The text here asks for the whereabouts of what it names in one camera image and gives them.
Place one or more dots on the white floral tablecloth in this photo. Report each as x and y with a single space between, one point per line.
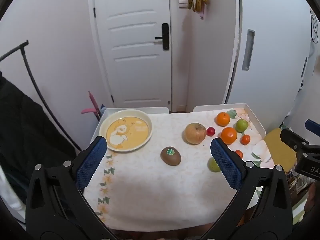
155 192

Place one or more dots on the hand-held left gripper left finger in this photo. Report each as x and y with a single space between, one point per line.
91 161

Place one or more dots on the white panel door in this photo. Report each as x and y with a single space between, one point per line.
135 55

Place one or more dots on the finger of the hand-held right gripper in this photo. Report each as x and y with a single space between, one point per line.
313 125
292 137

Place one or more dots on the white wall switch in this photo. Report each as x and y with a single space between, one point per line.
183 3

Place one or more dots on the small orange tomato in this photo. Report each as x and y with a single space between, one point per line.
245 139

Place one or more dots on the small tangerine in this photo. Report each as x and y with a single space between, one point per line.
239 154

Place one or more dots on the cream bowl with duck print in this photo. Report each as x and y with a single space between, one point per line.
130 140

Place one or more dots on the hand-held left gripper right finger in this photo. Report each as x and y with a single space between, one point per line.
226 162

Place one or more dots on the white sliding door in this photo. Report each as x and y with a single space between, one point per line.
270 42

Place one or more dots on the red cherry tomato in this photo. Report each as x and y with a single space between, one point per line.
210 131

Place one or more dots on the large yellow-red apple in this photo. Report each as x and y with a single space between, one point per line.
195 133

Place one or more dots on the orange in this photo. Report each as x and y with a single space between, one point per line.
223 119
228 135

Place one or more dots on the brown kiwi with green sticker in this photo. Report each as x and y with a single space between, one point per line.
170 156

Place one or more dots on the yellow-brown hanging plush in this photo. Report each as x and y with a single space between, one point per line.
198 1

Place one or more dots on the striped floor mat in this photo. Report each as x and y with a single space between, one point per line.
298 212

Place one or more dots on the yellow stool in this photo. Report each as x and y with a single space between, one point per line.
280 150

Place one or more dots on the green apple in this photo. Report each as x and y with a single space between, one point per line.
213 166
242 125

